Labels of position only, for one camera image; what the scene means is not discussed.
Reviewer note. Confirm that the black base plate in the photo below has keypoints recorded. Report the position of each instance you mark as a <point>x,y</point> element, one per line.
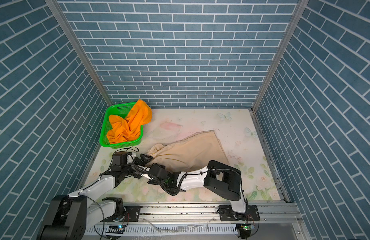
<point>131,214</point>
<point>227,214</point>

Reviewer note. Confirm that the beige shorts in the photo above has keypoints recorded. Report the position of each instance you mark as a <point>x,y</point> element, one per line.
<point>190,154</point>

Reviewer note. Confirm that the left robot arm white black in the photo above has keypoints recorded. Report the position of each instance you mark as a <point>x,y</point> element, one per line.
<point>68,216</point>

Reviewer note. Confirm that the green plastic basket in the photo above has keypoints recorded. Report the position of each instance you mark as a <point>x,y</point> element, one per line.
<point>120,110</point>

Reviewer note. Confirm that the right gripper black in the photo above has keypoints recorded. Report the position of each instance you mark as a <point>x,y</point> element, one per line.
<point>151,182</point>

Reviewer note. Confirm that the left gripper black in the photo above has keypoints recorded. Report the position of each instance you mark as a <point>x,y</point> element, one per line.
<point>142,159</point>

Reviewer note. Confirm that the aluminium front rail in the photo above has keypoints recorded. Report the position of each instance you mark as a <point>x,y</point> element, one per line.
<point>277,220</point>

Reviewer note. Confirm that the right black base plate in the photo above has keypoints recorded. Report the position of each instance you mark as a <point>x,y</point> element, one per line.
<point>227,214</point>

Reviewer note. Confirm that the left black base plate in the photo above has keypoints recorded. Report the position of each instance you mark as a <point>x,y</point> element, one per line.
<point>131,214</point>

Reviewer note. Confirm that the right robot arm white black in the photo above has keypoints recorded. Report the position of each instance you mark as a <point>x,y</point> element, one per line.
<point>221,179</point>

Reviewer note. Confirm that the orange shorts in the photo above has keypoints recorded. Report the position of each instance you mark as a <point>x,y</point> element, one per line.
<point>129,128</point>

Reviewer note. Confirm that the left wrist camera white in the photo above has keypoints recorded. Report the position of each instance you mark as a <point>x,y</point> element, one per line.
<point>123,158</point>

